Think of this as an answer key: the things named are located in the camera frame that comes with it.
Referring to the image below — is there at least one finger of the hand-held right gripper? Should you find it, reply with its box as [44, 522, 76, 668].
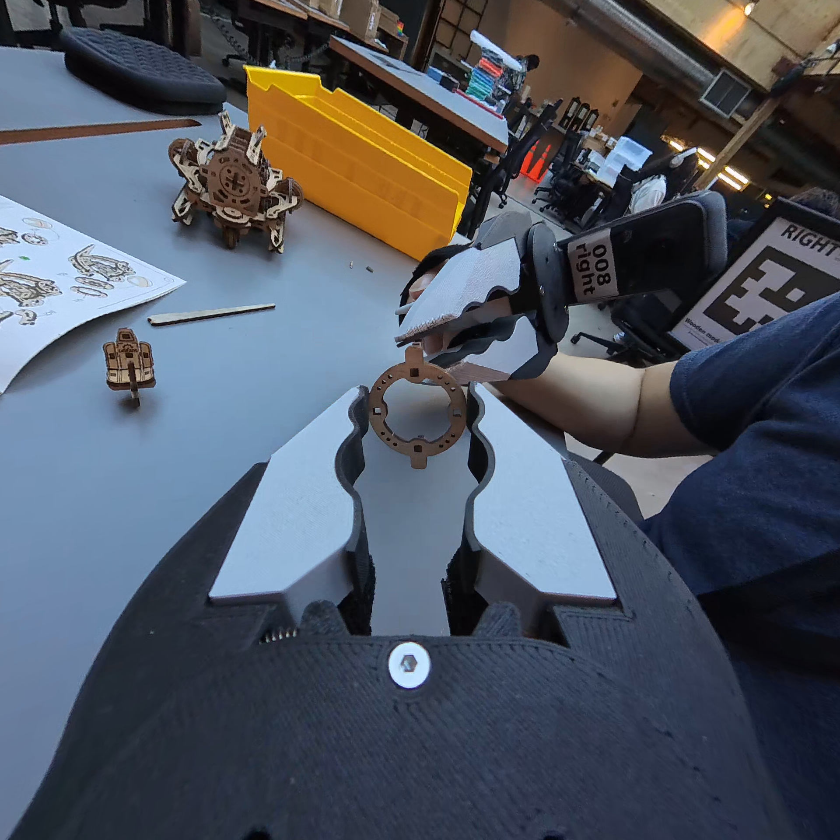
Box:
[425, 314, 547, 384]
[394, 210, 535, 345]

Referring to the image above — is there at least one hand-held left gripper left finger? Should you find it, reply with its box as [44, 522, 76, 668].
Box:
[207, 386, 376, 636]

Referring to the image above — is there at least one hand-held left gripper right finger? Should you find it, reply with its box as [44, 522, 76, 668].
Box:
[445, 382, 619, 636]

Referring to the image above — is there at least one wooden ring part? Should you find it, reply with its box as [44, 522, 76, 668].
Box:
[367, 344, 468, 470]

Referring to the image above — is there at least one person's right forearm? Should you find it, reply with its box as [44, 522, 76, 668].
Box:
[489, 354, 690, 460]

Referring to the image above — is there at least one assembled wooden model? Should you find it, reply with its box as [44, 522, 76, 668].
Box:
[167, 110, 305, 253]

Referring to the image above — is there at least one person's right hand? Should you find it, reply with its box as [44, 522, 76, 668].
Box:
[412, 269, 475, 360]

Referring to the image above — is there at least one framed marker sign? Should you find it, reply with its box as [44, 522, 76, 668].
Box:
[668, 197, 840, 355]

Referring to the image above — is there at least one yellow plastic bin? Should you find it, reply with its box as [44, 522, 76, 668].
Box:
[245, 64, 473, 262]

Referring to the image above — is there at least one grey desk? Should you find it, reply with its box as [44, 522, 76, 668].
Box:
[328, 36, 509, 155]

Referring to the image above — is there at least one stack of coloured trays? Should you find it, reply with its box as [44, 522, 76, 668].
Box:
[467, 56, 503, 102]

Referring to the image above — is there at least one flat wooden stick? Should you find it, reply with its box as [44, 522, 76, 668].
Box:
[147, 303, 277, 327]

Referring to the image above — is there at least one small wooden subassembly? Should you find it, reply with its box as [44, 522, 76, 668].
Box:
[103, 328, 157, 409]

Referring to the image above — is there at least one assembly booklet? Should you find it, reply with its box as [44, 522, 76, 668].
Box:
[0, 193, 186, 395]

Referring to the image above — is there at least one black wrist rest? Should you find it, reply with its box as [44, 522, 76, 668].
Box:
[62, 28, 227, 116]

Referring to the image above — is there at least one rectangular wall vent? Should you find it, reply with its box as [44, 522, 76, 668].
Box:
[699, 69, 752, 119]

